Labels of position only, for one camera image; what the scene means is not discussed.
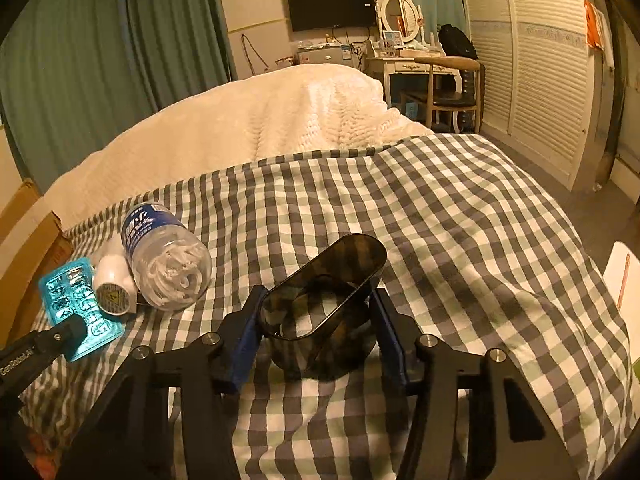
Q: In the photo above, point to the black bag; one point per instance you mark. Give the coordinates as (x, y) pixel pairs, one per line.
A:
(457, 42)

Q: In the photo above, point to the dark tortoiseshell hair clip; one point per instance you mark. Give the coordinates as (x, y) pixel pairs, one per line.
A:
(345, 260)

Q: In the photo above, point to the clear bottle with blue label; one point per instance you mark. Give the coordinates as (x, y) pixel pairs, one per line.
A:
(165, 260)

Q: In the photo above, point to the teal blister pack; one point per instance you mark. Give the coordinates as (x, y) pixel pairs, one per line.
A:
(65, 285)

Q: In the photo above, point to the white pill bottle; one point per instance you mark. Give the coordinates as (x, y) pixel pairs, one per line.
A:
(112, 280)

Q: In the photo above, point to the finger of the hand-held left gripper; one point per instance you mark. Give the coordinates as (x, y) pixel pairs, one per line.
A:
(62, 337)

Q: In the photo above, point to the black wall television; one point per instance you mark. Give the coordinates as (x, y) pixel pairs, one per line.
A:
(330, 7)

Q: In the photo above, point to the white oval vanity mirror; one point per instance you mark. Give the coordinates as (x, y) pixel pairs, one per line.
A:
(400, 15)

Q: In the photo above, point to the wooden chair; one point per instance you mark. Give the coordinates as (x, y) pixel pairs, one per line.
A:
(445, 62)

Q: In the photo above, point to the checked bed sheet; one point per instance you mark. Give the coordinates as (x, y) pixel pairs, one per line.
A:
(400, 200)

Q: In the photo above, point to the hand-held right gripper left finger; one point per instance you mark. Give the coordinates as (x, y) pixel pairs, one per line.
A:
(245, 340)

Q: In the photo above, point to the small white fridge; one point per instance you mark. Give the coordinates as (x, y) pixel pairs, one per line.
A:
(325, 55)

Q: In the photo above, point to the orange hanging cloth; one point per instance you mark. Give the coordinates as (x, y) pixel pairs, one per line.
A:
(594, 25)

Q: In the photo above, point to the wide green curtain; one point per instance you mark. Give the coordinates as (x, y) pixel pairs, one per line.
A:
(100, 50)

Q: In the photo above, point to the brown cardboard box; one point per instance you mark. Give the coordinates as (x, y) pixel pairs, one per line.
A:
(25, 240)

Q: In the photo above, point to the white box with orange stripe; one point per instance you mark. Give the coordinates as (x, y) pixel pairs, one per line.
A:
(620, 270)

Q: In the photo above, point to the white knitted blanket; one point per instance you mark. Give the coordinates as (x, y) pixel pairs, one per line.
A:
(250, 120)

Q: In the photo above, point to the white louvered wardrobe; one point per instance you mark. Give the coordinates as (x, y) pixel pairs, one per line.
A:
(540, 85)

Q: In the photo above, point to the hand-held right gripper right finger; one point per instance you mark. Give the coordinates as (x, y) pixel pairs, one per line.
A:
(387, 330)

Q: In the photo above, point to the white dressing table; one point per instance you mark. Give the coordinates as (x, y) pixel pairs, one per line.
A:
(400, 65)

